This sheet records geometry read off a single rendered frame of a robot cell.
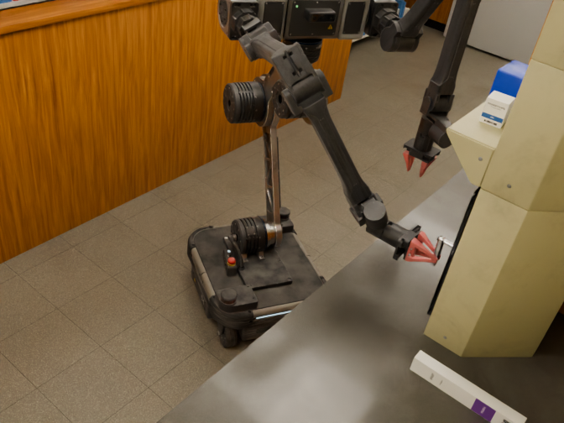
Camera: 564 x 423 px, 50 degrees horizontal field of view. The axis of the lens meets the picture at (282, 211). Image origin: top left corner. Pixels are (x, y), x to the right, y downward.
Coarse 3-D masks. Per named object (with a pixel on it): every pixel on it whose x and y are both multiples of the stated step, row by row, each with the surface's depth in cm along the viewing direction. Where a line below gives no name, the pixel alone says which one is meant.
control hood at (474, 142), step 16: (480, 112) 141; (448, 128) 133; (464, 128) 134; (480, 128) 135; (496, 128) 136; (464, 144) 132; (480, 144) 130; (496, 144) 130; (464, 160) 133; (480, 160) 131; (480, 176) 133
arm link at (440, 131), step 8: (424, 104) 182; (424, 112) 183; (432, 112) 184; (440, 112) 185; (440, 120) 180; (448, 120) 181; (432, 128) 182; (440, 128) 180; (432, 136) 182; (440, 136) 179; (440, 144) 180; (448, 144) 181
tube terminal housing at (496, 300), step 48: (528, 96) 119; (528, 144) 123; (480, 192) 134; (528, 192) 127; (480, 240) 139; (528, 240) 134; (480, 288) 144; (528, 288) 143; (432, 336) 160; (480, 336) 152; (528, 336) 154
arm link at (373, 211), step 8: (368, 200) 157; (368, 208) 156; (376, 208) 155; (384, 208) 155; (368, 216) 155; (376, 216) 154; (384, 216) 154; (360, 224) 166; (368, 224) 158; (376, 224) 156; (384, 224) 158
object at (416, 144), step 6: (414, 138) 196; (420, 138) 188; (426, 138) 187; (408, 144) 192; (414, 144) 191; (420, 144) 189; (426, 144) 188; (432, 144) 190; (414, 150) 190; (420, 150) 190; (426, 150) 189; (432, 150) 191; (438, 150) 191; (426, 156) 189; (432, 156) 188
